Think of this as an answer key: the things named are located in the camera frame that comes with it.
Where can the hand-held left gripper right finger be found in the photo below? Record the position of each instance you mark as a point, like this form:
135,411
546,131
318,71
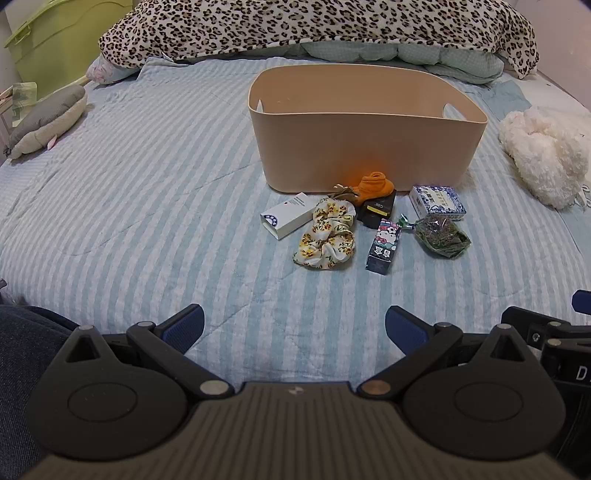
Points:
406,325

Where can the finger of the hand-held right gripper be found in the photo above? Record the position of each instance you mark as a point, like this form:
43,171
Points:
582,302
531,323

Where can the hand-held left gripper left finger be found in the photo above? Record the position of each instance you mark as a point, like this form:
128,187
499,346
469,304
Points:
183,324

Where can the cartoon print black box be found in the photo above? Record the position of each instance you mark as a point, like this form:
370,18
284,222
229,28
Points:
384,249

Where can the green dried herb packet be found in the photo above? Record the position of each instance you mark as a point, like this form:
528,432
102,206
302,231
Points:
441,235

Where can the yellow floral fabric scrunchie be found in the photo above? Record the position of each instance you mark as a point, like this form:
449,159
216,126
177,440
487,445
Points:
325,247

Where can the small black box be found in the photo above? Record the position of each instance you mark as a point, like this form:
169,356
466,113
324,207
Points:
376,210

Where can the blue white patterned box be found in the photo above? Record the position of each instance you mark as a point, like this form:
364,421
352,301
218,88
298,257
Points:
436,201

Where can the orange plush toy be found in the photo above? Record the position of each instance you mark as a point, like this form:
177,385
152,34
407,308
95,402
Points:
376,184

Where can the small white carton box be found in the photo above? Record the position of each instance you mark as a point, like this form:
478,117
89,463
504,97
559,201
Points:
288,214

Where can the beige plastic storage bin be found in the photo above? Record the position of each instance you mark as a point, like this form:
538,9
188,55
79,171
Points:
360,147

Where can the blue striped bed blanket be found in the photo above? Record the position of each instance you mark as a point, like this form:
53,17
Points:
138,207

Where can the white fluffy plush toy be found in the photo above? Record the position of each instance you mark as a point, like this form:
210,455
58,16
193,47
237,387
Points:
545,152

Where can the person's leg in jeans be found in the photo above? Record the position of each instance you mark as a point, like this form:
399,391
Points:
23,360

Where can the grey plush toy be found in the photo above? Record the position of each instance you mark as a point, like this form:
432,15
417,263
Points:
41,120

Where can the pink floral pillow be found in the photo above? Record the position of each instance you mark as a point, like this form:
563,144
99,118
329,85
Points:
104,71

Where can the pale teal quilt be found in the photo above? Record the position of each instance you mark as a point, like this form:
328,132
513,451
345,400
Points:
415,55

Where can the translucent plastic container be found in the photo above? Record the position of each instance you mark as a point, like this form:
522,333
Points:
24,99

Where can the green storage cabinet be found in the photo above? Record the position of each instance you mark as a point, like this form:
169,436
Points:
60,32

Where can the leopard print blanket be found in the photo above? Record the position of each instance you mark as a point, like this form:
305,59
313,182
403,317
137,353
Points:
300,23

